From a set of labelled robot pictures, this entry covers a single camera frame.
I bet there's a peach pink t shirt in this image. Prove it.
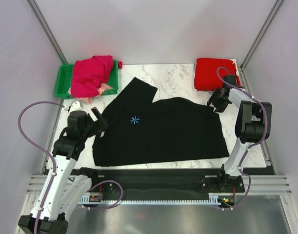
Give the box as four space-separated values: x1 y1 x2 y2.
76 83 112 103

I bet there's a black t shirt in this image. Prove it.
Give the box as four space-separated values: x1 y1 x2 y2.
92 78 229 167

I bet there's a magenta t shirt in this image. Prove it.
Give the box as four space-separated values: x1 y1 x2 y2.
69 55 122 98

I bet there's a green plastic tray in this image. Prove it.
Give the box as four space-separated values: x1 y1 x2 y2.
55 59 121 99

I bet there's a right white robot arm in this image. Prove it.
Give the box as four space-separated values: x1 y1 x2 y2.
207 87 272 192

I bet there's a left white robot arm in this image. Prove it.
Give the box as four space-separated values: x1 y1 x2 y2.
18 102 108 234

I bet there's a folded red t shirt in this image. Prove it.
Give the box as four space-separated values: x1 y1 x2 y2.
194 58 235 91

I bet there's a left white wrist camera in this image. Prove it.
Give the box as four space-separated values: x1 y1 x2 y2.
64 101 84 113

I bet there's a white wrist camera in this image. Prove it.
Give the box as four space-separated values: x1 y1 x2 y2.
225 75 240 86
64 101 84 113

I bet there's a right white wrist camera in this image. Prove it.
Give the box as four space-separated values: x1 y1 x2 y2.
225 75 240 86

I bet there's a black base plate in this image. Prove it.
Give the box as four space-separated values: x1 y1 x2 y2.
71 168 245 193

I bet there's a white slotted cable duct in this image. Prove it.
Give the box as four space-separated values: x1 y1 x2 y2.
78 193 234 206

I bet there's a right aluminium frame post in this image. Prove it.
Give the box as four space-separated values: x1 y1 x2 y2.
240 0 286 71

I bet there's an aluminium frame post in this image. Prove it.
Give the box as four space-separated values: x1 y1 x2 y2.
26 0 68 65
240 0 286 71

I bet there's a left aluminium frame post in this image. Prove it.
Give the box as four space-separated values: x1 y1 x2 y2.
26 0 68 65

